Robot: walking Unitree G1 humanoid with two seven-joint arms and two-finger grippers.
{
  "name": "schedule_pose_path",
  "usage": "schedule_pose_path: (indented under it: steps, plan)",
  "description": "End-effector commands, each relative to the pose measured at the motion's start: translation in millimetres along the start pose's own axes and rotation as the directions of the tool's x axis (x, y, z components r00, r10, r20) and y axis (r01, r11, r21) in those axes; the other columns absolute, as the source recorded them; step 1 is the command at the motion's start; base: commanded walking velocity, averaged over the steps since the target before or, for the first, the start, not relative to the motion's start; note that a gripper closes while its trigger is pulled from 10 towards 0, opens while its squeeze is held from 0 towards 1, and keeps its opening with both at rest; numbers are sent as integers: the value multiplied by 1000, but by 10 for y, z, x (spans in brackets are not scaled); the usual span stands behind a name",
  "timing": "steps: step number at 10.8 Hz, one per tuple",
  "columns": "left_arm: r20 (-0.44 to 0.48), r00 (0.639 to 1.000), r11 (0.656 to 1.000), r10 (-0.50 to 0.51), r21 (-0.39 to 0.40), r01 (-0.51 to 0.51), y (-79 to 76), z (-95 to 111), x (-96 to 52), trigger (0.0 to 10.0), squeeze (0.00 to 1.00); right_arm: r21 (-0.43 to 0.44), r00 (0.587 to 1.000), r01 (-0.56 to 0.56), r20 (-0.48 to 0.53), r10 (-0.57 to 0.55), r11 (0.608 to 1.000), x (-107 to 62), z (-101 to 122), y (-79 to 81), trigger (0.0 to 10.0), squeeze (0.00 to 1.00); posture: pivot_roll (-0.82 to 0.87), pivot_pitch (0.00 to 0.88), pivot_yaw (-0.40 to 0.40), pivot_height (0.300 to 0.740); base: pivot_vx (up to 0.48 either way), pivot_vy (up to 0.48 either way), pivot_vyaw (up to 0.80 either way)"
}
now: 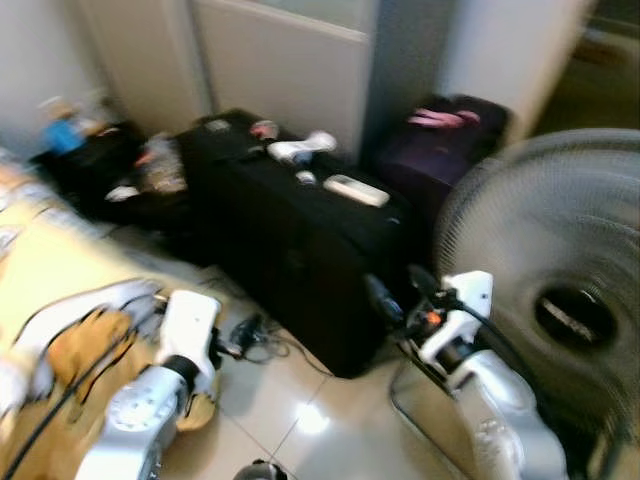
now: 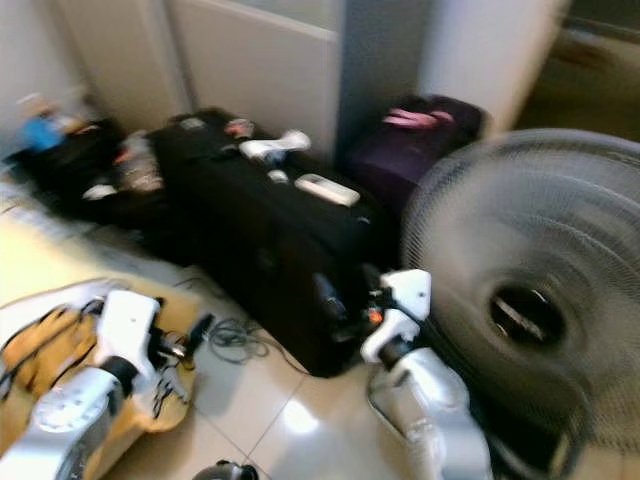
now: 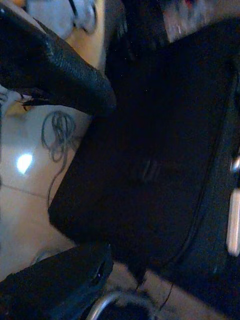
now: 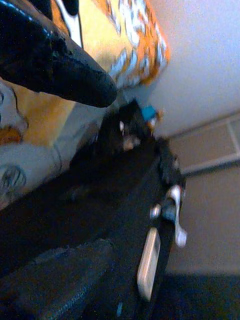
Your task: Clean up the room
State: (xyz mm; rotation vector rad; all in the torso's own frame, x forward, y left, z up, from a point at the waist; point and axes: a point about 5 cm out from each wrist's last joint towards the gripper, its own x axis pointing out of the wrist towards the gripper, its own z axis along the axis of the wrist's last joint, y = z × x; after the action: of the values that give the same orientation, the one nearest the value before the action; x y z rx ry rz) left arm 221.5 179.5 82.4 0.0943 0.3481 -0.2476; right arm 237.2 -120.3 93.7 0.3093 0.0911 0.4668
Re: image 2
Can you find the dark purple suitcase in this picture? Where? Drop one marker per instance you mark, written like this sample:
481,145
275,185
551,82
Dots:
400,160

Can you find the pink cloth item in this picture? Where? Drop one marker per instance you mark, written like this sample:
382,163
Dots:
418,118

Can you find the small red round item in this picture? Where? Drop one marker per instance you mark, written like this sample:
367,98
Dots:
239,128

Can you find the white door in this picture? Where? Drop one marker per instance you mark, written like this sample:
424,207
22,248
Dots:
260,70

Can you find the small white cap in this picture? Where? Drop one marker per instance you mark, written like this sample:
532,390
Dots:
278,177

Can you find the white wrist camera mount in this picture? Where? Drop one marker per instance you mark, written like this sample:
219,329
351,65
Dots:
405,298
125,325

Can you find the clear plastic bag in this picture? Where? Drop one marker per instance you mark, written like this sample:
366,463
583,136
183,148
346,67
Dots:
140,165

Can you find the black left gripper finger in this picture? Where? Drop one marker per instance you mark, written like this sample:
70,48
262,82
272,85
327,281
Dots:
198,332

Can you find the grey standing fan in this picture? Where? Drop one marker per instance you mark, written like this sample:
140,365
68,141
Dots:
540,220

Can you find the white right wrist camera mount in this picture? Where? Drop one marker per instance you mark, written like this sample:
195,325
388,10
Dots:
405,298

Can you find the white bottle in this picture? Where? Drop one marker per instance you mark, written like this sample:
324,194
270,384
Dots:
272,147

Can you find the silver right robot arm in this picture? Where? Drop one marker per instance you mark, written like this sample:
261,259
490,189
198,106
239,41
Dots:
450,410

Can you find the dark robot foot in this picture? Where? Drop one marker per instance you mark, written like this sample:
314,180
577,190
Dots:
225,472

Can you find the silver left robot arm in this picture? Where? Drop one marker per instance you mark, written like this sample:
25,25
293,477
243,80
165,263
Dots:
60,420

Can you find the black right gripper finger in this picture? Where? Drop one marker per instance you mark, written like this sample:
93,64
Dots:
372,280
330,297

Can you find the small black bag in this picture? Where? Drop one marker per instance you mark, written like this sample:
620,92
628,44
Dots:
75,165

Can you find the white remote control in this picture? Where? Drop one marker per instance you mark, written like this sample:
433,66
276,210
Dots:
327,189

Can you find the small white object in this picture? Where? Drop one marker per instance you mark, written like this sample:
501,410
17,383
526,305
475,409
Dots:
99,191

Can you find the blue toy figure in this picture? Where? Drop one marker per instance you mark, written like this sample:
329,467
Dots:
45,130

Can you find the yellow cartoon print blanket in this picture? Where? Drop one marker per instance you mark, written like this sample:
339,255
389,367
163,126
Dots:
50,260

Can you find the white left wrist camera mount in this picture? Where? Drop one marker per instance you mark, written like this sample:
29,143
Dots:
125,325

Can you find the large black suitcase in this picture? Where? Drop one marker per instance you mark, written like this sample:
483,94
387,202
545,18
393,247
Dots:
260,250

